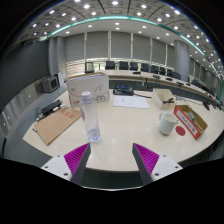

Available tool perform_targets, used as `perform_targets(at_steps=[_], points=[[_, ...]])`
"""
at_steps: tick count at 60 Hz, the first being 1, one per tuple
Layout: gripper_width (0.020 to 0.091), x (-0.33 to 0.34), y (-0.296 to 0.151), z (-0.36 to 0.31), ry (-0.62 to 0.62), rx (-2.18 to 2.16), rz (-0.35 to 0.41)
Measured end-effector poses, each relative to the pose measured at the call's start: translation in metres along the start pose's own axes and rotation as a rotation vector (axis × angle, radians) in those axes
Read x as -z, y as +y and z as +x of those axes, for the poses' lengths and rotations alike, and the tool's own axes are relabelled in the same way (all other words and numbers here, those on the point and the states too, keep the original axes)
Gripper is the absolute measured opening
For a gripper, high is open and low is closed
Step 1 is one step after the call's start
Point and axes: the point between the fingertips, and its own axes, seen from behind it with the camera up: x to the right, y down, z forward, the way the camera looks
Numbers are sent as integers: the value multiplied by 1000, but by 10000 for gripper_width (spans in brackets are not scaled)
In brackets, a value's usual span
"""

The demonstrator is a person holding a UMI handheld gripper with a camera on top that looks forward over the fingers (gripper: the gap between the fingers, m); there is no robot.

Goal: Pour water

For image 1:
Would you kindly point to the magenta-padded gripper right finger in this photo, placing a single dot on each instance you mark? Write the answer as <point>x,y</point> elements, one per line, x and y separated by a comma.
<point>146,160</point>

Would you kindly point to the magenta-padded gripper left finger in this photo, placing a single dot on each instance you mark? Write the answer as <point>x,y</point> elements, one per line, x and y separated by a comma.
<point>76,160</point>

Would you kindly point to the clear plastic water bottle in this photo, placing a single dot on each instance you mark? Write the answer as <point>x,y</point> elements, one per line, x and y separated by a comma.
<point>90,120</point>

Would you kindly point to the flat brown cardboard envelope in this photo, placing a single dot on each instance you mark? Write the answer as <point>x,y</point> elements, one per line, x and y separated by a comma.
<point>55,125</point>

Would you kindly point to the white ceramic mug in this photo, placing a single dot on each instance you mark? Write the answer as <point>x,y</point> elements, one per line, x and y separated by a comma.
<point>166,124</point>

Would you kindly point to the flat round red coaster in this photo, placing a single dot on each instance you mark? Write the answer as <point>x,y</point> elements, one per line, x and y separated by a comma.
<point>181,131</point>

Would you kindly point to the red-sided open cardboard box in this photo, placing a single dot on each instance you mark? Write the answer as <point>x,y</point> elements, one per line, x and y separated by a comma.
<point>186,123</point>

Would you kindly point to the black flat device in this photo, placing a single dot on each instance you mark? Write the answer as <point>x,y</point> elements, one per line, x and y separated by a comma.
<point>51,107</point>

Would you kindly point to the white printed paper sheet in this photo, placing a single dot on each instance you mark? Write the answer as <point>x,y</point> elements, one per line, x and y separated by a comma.
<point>130,102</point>

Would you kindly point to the small beige open box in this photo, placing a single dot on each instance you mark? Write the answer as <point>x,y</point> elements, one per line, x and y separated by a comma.
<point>160,100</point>

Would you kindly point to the white printed cardboard box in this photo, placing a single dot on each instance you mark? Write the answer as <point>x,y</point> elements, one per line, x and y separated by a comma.
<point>88,88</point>

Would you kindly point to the black desk telephone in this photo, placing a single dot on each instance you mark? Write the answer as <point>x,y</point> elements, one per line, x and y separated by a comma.
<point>122,90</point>

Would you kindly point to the grey boxy monitor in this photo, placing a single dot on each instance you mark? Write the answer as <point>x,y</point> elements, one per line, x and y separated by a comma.
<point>50,84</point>

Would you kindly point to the long curved conference desk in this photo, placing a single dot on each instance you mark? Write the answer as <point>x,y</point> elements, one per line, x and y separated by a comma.
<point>146,77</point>

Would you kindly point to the black desk microphones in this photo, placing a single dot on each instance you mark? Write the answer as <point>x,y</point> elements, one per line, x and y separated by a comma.
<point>156,76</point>

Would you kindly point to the row of black office chairs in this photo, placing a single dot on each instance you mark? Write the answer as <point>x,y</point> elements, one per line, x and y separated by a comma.
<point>133,65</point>

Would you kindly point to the round recessed ceiling lights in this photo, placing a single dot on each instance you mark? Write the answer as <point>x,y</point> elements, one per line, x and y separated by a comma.
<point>116,24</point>

